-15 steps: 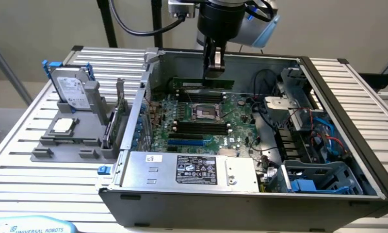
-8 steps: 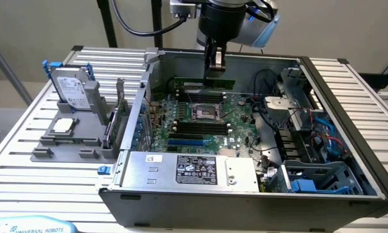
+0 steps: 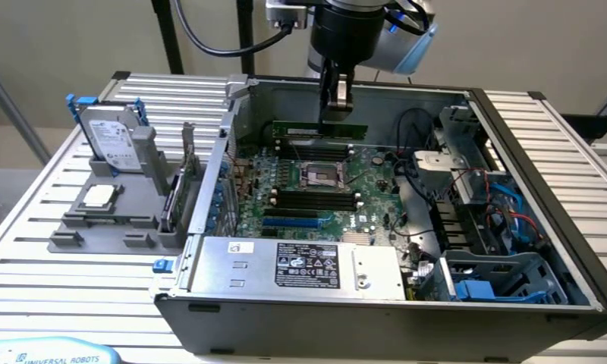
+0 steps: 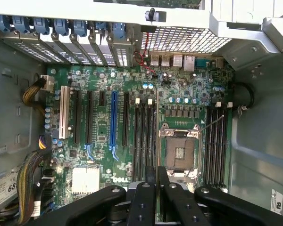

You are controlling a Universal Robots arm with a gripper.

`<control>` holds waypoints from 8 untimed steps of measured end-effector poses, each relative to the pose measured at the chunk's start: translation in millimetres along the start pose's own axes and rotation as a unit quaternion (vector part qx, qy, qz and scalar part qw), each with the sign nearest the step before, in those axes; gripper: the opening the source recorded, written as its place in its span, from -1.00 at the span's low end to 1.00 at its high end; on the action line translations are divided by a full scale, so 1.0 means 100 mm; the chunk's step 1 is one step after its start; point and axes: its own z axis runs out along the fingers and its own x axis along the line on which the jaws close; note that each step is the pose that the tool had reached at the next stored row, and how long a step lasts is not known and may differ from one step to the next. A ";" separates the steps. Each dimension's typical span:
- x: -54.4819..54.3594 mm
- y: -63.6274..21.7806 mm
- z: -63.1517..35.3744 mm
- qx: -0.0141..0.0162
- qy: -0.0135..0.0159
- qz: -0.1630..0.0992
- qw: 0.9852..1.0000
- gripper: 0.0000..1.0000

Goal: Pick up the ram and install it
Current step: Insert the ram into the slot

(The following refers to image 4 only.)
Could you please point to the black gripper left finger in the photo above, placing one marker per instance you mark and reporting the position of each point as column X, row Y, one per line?
column 141, row 204

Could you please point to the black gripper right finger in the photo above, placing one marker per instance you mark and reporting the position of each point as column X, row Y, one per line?
column 226, row 207

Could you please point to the black RAM slot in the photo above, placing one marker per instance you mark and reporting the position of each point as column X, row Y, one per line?
column 214, row 146
column 209, row 146
column 142, row 141
column 149, row 136
column 135, row 141
column 225, row 146
column 154, row 136
column 220, row 146

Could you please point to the white certification sticker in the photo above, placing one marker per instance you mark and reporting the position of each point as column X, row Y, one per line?
column 278, row 202

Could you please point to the silver finned chipset heatsink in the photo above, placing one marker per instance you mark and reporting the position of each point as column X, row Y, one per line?
column 86, row 180

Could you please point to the metal CPU socket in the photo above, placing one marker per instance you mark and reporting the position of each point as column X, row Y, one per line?
column 179, row 153

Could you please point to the grey metal PC case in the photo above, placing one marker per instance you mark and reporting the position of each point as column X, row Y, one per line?
column 257, row 141

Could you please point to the long black expansion slot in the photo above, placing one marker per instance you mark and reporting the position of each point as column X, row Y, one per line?
column 89, row 117
column 77, row 117
column 126, row 117

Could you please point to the blue expansion slot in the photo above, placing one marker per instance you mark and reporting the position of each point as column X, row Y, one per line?
column 114, row 117

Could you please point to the short black expansion slot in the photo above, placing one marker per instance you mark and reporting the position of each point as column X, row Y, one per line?
column 101, row 99

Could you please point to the white expansion slot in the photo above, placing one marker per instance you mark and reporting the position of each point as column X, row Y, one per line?
column 64, row 113

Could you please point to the green Dell motherboard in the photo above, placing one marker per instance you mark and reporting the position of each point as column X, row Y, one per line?
column 103, row 77

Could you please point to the power supply with white label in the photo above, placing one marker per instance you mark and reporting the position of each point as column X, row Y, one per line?
column 2, row 190

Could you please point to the metal USB port block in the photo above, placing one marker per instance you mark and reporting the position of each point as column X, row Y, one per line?
column 155, row 60
column 177, row 60
column 165, row 60

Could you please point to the blue serial port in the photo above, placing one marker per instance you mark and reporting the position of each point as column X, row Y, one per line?
column 203, row 63

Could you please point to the metal ethernet port block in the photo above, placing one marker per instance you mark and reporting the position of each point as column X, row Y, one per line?
column 188, row 63

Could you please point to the perforated metal slot cover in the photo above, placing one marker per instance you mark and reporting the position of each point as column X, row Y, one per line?
column 68, row 55
column 122, row 55
column 102, row 56
column 37, row 50
column 87, row 55

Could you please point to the white power connector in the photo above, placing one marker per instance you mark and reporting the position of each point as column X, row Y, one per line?
column 48, row 82

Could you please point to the blue card retention clip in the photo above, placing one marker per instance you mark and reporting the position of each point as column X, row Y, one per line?
column 60, row 27
column 100, row 25
column 1, row 22
column 21, row 24
column 80, row 27
column 41, row 26
column 119, row 31

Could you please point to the green circuit board outside case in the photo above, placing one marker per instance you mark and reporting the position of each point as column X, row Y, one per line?
column 155, row 2

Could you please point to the black intrusion switch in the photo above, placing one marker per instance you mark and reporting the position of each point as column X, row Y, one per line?
column 152, row 14

